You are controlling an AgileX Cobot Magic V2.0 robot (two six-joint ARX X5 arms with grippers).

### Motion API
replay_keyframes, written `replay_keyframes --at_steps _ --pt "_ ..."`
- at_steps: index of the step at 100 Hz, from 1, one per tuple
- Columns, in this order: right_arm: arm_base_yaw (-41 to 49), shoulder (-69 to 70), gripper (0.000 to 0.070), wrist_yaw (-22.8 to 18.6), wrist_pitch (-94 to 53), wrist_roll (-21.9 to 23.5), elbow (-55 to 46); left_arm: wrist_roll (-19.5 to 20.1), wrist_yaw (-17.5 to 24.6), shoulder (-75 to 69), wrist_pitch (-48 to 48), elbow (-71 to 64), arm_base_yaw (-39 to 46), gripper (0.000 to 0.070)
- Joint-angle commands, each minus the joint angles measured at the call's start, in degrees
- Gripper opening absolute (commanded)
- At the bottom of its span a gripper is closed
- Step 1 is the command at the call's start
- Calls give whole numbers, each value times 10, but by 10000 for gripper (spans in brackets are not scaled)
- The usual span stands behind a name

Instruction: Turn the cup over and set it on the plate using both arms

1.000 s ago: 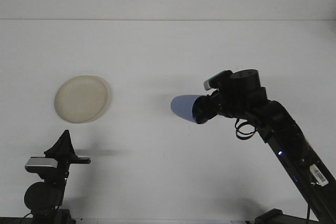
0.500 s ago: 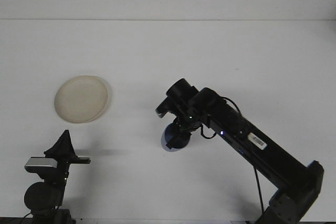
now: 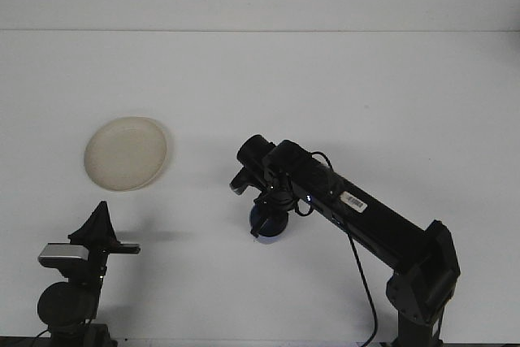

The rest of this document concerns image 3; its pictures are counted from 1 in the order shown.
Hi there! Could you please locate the pale blue cup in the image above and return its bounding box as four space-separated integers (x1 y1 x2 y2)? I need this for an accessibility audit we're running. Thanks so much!
248 206 290 243

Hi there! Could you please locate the pale round plate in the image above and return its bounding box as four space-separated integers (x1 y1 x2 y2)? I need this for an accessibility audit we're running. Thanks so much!
83 115 169 193

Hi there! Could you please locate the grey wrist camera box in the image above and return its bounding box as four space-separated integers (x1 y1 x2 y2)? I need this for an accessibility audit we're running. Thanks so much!
228 170 255 197
38 242 90 269

